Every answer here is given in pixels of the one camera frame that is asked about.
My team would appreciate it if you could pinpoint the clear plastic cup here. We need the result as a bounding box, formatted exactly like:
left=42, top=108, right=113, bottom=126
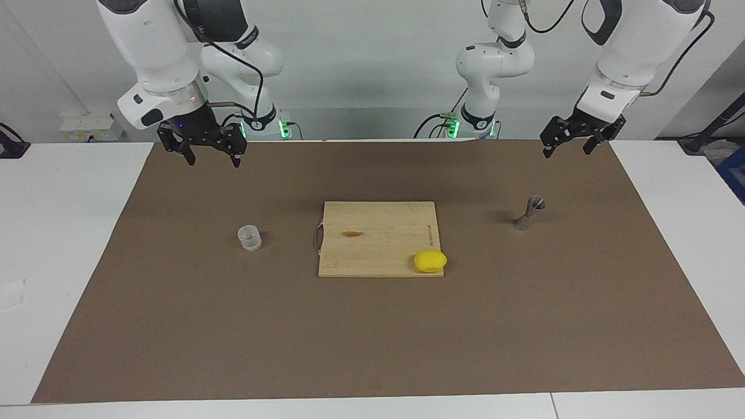
left=237, top=225, right=262, bottom=252

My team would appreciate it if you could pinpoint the yellow lemon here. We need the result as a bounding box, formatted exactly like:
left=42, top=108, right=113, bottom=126
left=414, top=250, right=448, bottom=274

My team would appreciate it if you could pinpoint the black clamp object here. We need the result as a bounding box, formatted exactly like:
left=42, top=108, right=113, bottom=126
left=0, top=122, right=31, bottom=159

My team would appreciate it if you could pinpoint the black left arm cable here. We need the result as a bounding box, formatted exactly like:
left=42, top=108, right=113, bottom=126
left=480, top=0, right=715, bottom=98

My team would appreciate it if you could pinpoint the black stand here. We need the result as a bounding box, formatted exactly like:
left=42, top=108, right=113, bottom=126
left=678, top=93, right=745, bottom=155

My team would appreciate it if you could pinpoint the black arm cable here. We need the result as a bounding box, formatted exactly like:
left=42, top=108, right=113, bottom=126
left=480, top=0, right=715, bottom=98
left=173, top=0, right=265, bottom=126

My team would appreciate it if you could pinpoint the black base cable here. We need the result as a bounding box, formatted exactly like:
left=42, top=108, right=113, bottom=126
left=413, top=87, right=469, bottom=139

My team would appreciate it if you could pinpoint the blue crate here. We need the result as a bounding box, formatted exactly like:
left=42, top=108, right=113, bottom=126
left=716, top=145, right=745, bottom=204

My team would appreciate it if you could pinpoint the white wall socket box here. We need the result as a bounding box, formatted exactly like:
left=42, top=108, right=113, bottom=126
left=60, top=113, right=124, bottom=142

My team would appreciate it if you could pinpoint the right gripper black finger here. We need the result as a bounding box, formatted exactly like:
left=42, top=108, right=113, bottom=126
left=218, top=123, right=248, bottom=168
left=157, top=127, right=197, bottom=166

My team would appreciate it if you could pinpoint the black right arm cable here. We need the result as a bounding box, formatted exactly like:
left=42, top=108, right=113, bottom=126
left=173, top=0, right=265, bottom=126

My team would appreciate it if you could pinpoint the wooden cutting board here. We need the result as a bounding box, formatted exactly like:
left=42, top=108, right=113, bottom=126
left=318, top=201, right=445, bottom=278

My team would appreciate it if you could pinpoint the clear glass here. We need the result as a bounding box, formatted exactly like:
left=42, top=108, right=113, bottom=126
left=512, top=196, right=547, bottom=232

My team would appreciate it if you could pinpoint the brown table mat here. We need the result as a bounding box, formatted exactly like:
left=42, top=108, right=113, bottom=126
left=32, top=139, right=745, bottom=403

